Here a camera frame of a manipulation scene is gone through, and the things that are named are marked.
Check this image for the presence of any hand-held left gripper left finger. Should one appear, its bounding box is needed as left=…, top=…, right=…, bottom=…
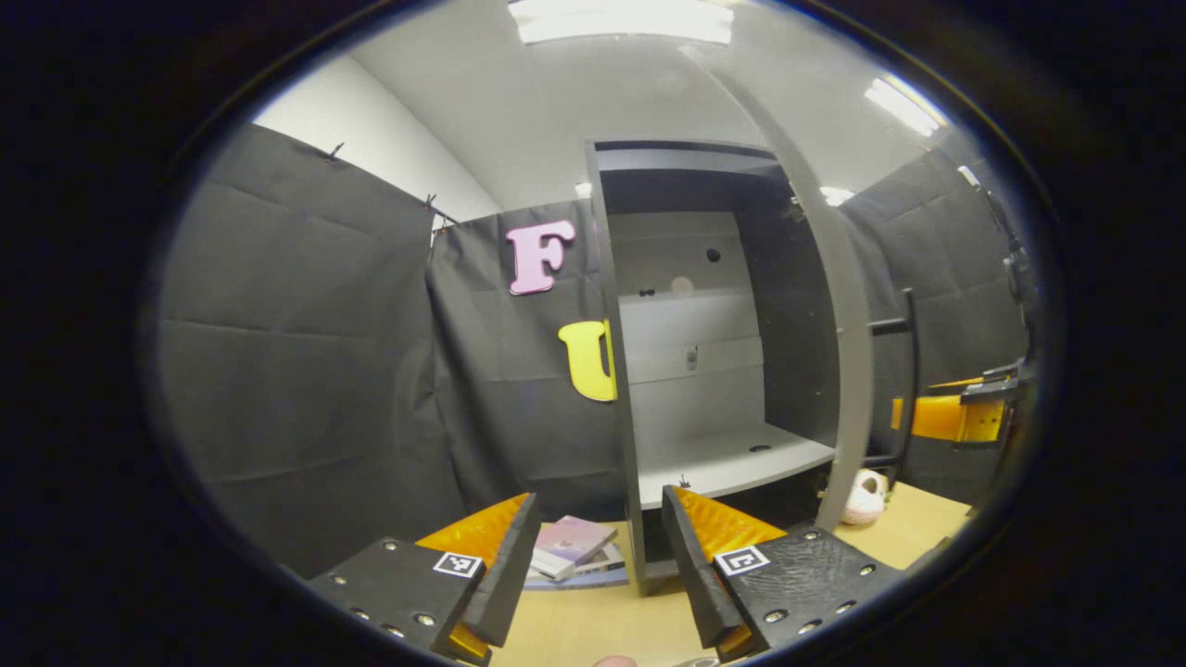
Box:
left=309, top=492, right=544, bottom=665

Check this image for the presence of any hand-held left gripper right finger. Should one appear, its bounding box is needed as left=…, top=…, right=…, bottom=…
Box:
left=660, top=484, right=906, bottom=662

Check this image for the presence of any black door handle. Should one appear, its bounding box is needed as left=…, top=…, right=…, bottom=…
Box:
left=865, top=287, right=920, bottom=470

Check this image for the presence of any grey cabinet door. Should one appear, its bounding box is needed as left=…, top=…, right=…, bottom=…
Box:
left=681, top=42, right=877, bottom=531

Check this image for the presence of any dark grey cabinet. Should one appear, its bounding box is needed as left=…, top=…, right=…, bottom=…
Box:
left=584, top=139, right=840, bottom=596

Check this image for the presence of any grey cabinet shelf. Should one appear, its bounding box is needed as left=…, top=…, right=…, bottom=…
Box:
left=635, top=422, right=837, bottom=511

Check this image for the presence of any pink purple book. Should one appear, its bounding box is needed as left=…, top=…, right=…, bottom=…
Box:
left=535, top=515, right=620, bottom=567

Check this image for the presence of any blue grey book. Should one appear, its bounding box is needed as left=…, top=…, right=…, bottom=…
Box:
left=523, top=565, right=632, bottom=592

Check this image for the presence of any white book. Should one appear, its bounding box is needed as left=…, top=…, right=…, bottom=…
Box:
left=529, top=545, right=627, bottom=582

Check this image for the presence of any pink white plush toy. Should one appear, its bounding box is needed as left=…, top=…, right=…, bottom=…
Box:
left=840, top=468, right=891, bottom=527

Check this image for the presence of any black backdrop cloth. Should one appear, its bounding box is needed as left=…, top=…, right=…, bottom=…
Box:
left=153, top=123, right=1035, bottom=581

